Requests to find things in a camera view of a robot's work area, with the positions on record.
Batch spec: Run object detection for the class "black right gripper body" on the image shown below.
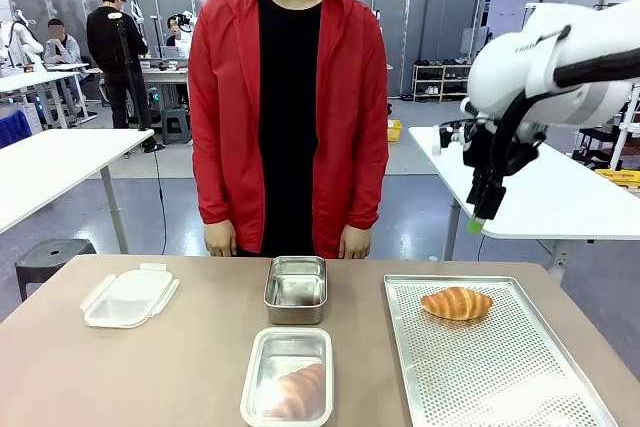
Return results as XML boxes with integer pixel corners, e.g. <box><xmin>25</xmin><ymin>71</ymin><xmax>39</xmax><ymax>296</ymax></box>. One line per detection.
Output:
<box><xmin>462</xmin><ymin>119</ymin><xmax>544</xmax><ymax>183</ymax></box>

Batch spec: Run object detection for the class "golden bread roll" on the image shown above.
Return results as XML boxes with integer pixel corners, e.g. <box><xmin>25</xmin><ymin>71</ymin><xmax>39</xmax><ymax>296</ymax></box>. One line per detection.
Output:
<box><xmin>420</xmin><ymin>286</ymin><xmax>495</xmax><ymax>321</ymax></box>
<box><xmin>263</xmin><ymin>361</ymin><xmax>326</xmax><ymax>420</ymax></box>

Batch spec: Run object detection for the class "person's left forearm red sleeve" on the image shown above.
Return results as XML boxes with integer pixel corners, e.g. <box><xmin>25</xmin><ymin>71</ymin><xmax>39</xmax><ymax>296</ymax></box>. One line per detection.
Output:
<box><xmin>343</xmin><ymin>146</ymin><xmax>390</xmax><ymax>231</ymax></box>

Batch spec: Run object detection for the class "person's right forearm red sleeve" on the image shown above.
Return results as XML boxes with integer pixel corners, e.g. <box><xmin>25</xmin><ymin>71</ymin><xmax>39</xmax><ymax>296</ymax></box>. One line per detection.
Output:
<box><xmin>192</xmin><ymin>146</ymin><xmax>237</xmax><ymax>226</ymax></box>

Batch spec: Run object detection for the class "open steel rectangular container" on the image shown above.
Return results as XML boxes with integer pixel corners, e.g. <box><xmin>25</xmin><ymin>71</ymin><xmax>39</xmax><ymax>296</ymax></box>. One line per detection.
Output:
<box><xmin>263</xmin><ymin>255</ymin><xmax>329</xmax><ymax>326</ymax></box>

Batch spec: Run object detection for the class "steel container holding bread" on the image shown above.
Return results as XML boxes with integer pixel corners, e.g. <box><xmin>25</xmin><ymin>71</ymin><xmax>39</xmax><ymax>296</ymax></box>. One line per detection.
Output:
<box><xmin>239</xmin><ymin>327</ymin><xmax>335</xmax><ymax>427</ymax></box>

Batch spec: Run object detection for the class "translucent lid closed on container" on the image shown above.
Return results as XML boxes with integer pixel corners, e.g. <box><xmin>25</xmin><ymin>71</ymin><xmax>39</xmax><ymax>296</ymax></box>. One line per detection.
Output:
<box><xmin>239</xmin><ymin>327</ymin><xmax>335</xmax><ymax>427</ymax></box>

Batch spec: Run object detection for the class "person's left hand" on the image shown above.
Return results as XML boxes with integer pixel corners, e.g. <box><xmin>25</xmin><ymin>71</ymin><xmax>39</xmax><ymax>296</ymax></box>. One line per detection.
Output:
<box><xmin>339</xmin><ymin>225</ymin><xmax>372</xmax><ymax>260</ymax></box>

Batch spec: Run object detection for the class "person's right hand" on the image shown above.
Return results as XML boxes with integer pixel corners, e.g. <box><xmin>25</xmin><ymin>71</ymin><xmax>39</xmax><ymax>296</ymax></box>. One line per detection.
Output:
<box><xmin>204</xmin><ymin>220</ymin><xmax>238</xmax><ymax>258</ymax></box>

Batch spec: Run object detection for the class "white table with yellow crate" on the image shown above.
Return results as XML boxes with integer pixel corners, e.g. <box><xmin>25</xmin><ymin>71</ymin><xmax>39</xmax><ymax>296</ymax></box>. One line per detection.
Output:
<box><xmin>408</xmin><ymin>125</ymin><xmax>640</xmax><ymax>276</ymax></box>

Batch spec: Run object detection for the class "wooden shoe rack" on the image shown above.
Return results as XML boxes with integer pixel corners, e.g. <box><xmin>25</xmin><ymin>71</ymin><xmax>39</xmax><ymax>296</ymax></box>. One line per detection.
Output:
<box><xmin>412</xmin><ymin>63</ymin><xmax>474</xmax><ymax>101</ymax></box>

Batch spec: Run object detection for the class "wide yellow crate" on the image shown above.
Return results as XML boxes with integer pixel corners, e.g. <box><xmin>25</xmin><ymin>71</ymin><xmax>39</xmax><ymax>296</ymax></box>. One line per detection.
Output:
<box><xmin>593</xmin><ymin>167</ymin><xmax>640</xmax><ymax>193</ymax></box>

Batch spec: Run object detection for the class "perforated aluminium baking tray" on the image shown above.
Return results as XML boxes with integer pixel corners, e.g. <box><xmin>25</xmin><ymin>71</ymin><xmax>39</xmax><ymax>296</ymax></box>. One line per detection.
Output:
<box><xmin>383</xmin><ymin>274</ymin><xmax>621</xmax><ymax>427</ymax></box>

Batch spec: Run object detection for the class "person in red jacket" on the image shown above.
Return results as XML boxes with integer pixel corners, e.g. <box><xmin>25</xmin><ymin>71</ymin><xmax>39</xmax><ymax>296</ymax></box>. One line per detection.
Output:
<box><xmin>187</xmin><ymin>0</ymin><xmax>390</xmax><ymax>261</ymax></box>

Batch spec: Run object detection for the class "grey step stool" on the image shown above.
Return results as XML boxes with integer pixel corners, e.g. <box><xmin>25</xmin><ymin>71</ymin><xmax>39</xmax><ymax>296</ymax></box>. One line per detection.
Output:
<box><xmin>160</xmin><ymin>107</ymin><xmax>193</xmax><ymax>146</ymax></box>

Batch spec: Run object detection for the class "seated person with dark hair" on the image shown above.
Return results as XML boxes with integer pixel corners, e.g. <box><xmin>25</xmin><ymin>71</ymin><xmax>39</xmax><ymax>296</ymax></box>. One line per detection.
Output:
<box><xmin>165</xmin><ymin>14</ymin><xmax>194</xmax><ymax>48</ymax></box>

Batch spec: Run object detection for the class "translucent clip lid with flaps open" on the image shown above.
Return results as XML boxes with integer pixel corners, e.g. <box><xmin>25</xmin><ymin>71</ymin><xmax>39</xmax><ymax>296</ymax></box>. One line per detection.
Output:
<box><xmin>79</xmin><ymin>262</ymin><xmax>181</xmax><ymax>330</ymax></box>

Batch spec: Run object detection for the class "standing man in black cap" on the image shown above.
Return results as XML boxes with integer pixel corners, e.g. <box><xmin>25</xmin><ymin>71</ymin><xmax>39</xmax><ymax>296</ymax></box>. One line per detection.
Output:
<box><xmin>85</xmin><ymin>0</ymin><xmax>151</xmax><ymax>131</ymax></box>

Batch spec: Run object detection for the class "black plastic stool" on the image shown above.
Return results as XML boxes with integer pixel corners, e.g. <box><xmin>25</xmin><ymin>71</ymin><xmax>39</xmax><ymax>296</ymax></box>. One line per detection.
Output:
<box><xmin>14</xmin><ymin>238</ymin><xmax>99</xmax><ymax>301</ymax></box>

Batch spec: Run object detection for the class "seated person in grey hoodie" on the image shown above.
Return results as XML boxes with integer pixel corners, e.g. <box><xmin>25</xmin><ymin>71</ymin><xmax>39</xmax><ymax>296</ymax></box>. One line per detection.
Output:
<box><xmin>43</xmin><ymin>18</ymin><xmax>84</xmax><ymax>68</ymax></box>

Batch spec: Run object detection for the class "white background desk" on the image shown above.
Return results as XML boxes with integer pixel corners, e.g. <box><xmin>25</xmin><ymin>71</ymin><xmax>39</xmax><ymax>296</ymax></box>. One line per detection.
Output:
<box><xmin>0</xmin><ymin>62</ymin><xmax>99</xmax><ymax>129</ymax></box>

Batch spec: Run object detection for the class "blue cloth chair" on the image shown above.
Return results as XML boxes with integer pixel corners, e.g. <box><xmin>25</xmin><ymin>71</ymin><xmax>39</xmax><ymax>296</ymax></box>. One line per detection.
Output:
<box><xmin>0</xmin><ymin>110</ymin><xmax>34</xmax><ymax>149</ymax></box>

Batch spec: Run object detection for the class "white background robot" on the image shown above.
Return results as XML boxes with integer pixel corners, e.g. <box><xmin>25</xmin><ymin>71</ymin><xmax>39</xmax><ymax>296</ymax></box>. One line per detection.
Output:
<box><xmin>0</xmin><ymin>8</ymin><xmax>45</xmax><ymax>68</ymax></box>

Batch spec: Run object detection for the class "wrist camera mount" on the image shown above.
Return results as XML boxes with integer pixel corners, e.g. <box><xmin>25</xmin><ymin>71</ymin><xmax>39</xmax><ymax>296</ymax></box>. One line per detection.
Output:
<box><xmin>432</xmin><ymin>121</ymin><xmax>469</xmax><ymax>156</ymax></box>

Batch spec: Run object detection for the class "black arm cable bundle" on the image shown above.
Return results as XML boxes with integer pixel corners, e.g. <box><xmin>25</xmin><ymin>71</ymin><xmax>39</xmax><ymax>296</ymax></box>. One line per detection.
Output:
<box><xmin>487</xmin><ymin>46</ymin><xmax>640</xmax><ymax>183</ymax></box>

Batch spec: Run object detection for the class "black hanging cable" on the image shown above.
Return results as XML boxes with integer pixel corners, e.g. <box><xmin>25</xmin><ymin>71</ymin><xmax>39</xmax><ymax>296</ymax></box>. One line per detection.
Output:
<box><xmin>152</xmin><ymin>144</ymin><xmax>168</xmax><ymax>254</ymax></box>

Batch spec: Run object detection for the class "large white table with cable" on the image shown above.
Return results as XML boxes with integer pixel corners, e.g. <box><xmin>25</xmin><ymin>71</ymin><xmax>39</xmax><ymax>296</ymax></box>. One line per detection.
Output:
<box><xmin>0</xmin><ymin>127</ymin><xmax>155</xmax><ymax>254</ymax></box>

